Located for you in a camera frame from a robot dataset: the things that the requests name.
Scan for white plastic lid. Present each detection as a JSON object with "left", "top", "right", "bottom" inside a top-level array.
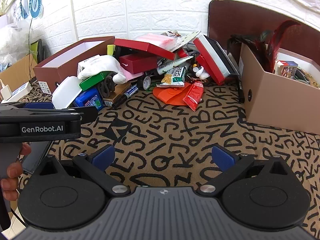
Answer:
[{"left": 51, "top": 76, "right": 83, "bottom": 110}]

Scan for black tape roll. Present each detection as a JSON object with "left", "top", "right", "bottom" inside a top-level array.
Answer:
[{"left": 137, "top": 75, "right": 152, "bottom": 91}]

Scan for white labelled box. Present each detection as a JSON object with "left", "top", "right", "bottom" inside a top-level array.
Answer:
[{"left": 10, "top": 81, "right": 32, "bottom": 99}]

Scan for orange silicone pouch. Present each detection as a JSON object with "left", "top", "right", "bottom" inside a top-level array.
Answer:
[{"left": 153, "top": 82, "right": 192, "bottom": 106}]

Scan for red foil packet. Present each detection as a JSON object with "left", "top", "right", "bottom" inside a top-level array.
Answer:
[{"left": 183, "top": 82, "right": 204, "bottom": 112}]

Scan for white charger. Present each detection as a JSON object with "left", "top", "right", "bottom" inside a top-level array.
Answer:
[{"left": 0, "top": 78, "right": 16, "bottom": 101}]

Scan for maroon open shoe box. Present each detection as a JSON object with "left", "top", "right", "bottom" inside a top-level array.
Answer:
[{"left": 33, "top": 36, "right": 116, "bottom": 95}]

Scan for brown wooden board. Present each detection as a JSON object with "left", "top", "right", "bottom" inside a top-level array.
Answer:
[{"left": 207, "top": 0, "right": 320, "bottom": 55}]

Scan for green box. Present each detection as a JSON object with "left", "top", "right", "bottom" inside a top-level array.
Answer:
[{"left": 79, "top": 71, "right": 112, "bottom": 91}]

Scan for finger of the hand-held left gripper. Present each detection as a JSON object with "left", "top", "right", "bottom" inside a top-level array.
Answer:
[
  {"left": 0, "top": 101, "right": 55, "bottom": 113},
  {"left": 0, "top": 106, "right": 99, "bottom": 125}
]

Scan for green yellow snack packet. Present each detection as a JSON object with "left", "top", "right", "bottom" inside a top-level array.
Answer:
[{"left": 161, "top": 66, "right": 187, "bottom": 88}]

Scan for grey perforated card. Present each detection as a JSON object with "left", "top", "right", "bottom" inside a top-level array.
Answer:
[{"left": 178, "top": 31, "right": 201, "bottom": 48}]

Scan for white plastic bag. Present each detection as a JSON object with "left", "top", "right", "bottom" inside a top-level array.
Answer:
[{"left": 132, "top": 32, "right": 181, "bottom": 47}]

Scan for brown cardboard box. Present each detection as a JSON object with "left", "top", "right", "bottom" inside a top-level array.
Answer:
[{"left": 0, "top": 53, "right": 38, "bottom": 94}]

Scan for red and black feathers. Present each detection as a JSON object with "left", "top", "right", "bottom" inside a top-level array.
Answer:
[{"left": 227, "top": 19, "right": 301, "bottom": 73}]

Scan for red box lid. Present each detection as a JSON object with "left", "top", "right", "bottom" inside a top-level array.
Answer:
[{"left": 114, "top": 38, "right": 176, "bottom": 61}]

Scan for black tablet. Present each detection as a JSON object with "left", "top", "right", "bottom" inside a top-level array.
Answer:
[{"left": 22, "top": 140, "right": 54, "bottom": 174}]

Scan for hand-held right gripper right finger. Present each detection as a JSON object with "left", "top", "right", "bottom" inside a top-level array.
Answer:
[{"left": 197, "top": 144, "right": 298, "bottom": 197}]

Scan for tan cardboard box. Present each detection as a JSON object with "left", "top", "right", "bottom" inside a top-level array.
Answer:
[{"left": 239, "top": 42, "right": 320, "bottom": 133}]

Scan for person's left hand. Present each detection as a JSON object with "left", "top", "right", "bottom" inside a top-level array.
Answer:
[{"left": 0, "top": 142, "right": 32, "bottom": 202}]

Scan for small red box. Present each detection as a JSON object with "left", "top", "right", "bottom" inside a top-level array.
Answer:
[{"left": 119, "top": 54, "right": 159, "bottom": 75}]

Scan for blue wall poster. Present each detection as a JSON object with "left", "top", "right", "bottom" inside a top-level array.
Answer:
[{"left": 10, "top": 0, "right": 45, "bottom": 20}]

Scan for black marker pen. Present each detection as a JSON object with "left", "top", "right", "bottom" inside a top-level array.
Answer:
[{"left": 112, "top": 84, "right": 139, "bottom": 109}]

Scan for penguin toy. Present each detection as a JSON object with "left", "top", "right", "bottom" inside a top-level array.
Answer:
[{"left": 190, "top": 63, "right": 210, "bottom": 80}]

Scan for golden brown box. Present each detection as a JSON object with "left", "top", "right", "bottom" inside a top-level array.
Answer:
[{"left": 102, "top": 82, "right": 132, "bottom": 107}]

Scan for white tube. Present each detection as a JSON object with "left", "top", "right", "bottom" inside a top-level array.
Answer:
[{"left": 157, "top": 56, "right": 194, "bottom": 76}]

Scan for colourful printed small box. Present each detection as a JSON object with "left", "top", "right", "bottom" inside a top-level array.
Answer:
[{"left": 274, "top": 60, "right": 299, "bottom": 81}]

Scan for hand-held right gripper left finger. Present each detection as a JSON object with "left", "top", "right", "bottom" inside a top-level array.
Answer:
[{"left": 32, "top": 144, "right": 131, "bottom": 197}]

